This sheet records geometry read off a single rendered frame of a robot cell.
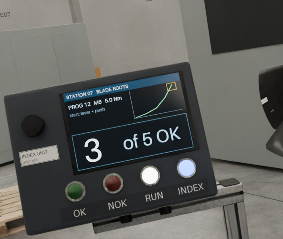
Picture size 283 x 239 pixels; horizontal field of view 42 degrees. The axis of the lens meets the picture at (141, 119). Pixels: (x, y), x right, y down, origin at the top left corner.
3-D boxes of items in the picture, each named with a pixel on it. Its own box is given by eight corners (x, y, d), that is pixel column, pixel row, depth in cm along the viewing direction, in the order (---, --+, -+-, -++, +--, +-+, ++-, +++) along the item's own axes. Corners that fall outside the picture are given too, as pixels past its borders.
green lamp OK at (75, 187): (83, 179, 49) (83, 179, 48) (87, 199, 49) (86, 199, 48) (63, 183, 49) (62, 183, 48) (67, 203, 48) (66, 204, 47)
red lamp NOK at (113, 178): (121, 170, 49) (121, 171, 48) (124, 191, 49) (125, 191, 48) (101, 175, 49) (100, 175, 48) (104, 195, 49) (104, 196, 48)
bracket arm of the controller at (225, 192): (237, 194, 61) (235, 177, 60) (244, 201, 58) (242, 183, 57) (94, 226, 59) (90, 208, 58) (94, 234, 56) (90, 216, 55)
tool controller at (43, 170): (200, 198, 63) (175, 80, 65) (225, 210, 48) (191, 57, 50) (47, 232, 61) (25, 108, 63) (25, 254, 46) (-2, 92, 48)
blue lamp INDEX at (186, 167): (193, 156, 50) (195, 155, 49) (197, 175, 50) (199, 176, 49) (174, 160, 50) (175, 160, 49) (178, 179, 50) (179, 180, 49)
